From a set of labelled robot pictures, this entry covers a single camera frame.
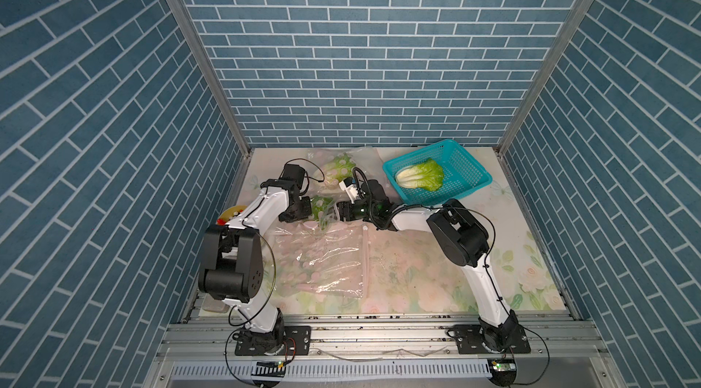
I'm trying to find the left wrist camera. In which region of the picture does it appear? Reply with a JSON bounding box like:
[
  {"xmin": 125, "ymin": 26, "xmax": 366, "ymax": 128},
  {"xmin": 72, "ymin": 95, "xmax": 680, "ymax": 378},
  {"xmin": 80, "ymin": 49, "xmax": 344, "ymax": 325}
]
[{"xmin": 279, "ymin": 164, "xmax": 307, "ymax": 188}]

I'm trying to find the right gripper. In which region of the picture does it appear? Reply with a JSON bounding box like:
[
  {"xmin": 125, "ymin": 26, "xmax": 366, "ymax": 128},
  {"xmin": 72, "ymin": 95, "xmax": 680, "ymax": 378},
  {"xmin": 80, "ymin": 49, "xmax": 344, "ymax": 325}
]
[{"xmin": 325, "ymin": 203, "xmax": 379, "ymax": 224}]

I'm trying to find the chinese cabbage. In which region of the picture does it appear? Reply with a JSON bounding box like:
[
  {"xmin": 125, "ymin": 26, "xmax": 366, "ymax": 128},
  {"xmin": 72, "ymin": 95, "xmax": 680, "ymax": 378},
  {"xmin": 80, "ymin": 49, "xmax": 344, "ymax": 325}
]
[
  {"xmin": 311, "ymin": 196, "xmax": 335, "ymax": 227},
  {"xmin": 395, "ymin": 158, "xmax": 445, "ymax": 192},
  {"xmin": 321, "ymin": 154, "xmax": 356, "ymax": 189}
]

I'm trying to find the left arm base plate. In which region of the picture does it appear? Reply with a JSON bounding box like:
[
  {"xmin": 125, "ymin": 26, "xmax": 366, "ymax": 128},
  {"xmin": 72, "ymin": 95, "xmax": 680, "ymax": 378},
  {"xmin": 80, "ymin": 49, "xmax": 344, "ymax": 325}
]
[{"xmin": 235, "ymin": 325, "xmax": 311, "ymax": 357}]

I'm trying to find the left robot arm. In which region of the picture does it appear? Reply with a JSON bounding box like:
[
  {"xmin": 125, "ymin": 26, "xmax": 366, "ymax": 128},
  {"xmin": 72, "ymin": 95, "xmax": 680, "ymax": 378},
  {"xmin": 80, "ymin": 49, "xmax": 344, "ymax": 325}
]
[{"xmin": 198, "ymin": 163, "xmax": 312, "ymax": 361}]

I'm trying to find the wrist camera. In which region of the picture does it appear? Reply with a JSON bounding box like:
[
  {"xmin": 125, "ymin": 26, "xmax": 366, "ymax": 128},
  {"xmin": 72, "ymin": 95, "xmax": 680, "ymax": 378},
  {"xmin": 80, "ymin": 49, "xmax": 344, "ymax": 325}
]
[
  {"xmin": 339, "ymin": 177, "xmax": 360, "ymax": 204},
  {"xmin": 279, "ymin": 164, "xmax": 307, "ymax": 188}
]

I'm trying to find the aluminium mounting rail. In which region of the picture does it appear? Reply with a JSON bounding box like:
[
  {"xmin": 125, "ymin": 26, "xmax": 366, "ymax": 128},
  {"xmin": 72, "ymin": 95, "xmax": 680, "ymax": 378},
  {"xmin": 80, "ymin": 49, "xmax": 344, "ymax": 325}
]
[{"xmin": 156, "ymin": 314, "xmax": 607, "ymax": 362}]

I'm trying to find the teal plastic basket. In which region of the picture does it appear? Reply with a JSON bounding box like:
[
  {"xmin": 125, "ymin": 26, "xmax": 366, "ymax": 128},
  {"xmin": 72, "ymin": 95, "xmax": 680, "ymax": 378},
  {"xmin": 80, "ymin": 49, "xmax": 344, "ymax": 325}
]
[{"xmin": 383, "ymin": 140, "xmax": 493, "ymax": 205}]

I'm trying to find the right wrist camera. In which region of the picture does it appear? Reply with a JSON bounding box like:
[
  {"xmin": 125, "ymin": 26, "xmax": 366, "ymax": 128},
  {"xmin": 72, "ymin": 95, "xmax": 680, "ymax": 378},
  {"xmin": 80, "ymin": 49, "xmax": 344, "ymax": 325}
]
[{"xmin": 339, "ymin": 177, "xmax": 360, "ymax": 204}]

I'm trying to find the zip-top bag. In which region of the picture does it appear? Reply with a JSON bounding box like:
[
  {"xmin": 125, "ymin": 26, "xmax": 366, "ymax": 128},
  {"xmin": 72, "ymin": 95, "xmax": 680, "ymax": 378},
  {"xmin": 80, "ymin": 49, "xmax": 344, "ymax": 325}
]
[
  {"xmin": 271, "ymin": 195, "xmax": 349, "ymax": 237},
  {"xmin": 306, "ymin": 147, "xmax": 387, "ymax": 195},
  {"xmin": 265, "ymin": 221, "xmax": 369, "ymax": 299}
]

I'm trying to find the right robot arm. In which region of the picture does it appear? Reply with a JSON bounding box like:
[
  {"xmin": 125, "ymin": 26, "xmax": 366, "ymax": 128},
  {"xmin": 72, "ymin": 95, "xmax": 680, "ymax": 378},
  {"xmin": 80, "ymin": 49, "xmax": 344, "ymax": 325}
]
[{"xmin": 335, "ymin": 177, "xmax": 530, "ymax": 354}]

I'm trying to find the yellow pen cup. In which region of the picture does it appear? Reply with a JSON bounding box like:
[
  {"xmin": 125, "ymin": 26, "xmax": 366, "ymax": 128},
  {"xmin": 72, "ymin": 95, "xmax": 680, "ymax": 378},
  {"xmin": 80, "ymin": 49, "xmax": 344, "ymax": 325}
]
[{"xmin": 217, "ymin": 205, "xmax": 246, "ymax": 226}]

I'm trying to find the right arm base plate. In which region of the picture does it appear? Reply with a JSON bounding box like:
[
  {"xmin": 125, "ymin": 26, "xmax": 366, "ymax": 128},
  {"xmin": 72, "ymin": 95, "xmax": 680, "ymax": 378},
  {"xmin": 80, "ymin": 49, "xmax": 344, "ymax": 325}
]
[{"xmin": 447, "ymin": 324, "xmax": 531, "ymax": 354}]

